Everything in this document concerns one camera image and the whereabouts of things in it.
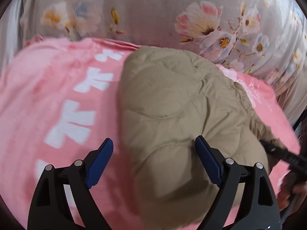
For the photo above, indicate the khaki padded jacket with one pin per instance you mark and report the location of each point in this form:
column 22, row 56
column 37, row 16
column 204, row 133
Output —
column 172, row 100

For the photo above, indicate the grey floral bedsheet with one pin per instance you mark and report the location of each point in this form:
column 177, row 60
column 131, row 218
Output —
column 153, row 12

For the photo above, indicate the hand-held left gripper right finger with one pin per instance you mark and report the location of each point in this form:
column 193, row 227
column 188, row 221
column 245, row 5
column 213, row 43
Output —
column 208, row 159

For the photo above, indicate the white satin cloth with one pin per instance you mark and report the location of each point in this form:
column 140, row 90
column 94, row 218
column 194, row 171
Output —
column 12, row 28

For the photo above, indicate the pink blanket with white print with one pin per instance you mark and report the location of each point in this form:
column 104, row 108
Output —
column 48, row 95

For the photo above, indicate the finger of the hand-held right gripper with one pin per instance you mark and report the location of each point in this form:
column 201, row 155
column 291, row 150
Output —
column 283, row 153

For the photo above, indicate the person's right hand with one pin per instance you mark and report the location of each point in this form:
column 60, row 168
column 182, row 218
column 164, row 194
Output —
column 285, row 186

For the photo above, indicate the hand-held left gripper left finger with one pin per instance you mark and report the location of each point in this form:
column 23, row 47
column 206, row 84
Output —
column 100, row 161

